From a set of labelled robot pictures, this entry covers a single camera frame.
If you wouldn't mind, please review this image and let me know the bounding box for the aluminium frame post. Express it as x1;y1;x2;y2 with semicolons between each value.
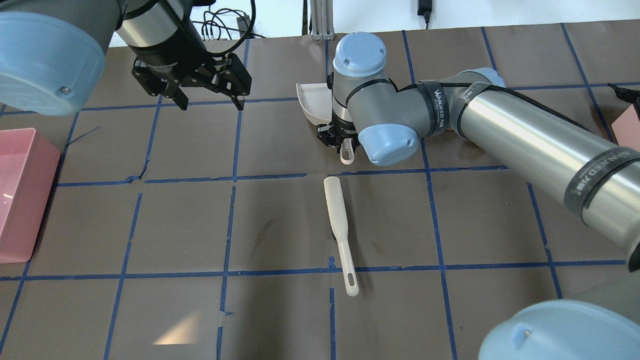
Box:
310;0;336;41

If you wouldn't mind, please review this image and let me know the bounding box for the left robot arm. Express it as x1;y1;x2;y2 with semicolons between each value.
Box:
0;0;252;116

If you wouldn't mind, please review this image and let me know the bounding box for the white plastic dustpan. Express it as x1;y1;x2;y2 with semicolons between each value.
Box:
295;83;356;166

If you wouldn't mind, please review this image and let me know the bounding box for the black bag lined bin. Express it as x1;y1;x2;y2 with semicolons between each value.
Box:
607;83;640;152

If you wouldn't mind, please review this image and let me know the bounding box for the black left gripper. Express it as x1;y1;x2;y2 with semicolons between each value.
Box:
131;47;252;111

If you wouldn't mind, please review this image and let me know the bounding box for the black power adapter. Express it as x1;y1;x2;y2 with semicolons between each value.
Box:
416;0;434;29

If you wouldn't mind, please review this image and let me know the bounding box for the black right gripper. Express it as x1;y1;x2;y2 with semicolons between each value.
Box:
316;122;361;150

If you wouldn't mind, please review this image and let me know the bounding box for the white hand brush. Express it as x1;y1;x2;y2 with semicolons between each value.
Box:
323;177;360;297

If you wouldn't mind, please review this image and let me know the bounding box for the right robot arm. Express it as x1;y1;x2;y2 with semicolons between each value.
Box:
326;32;640;360

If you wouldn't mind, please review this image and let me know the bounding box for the pink plastic bin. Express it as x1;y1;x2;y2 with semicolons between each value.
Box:
0;128;61;264

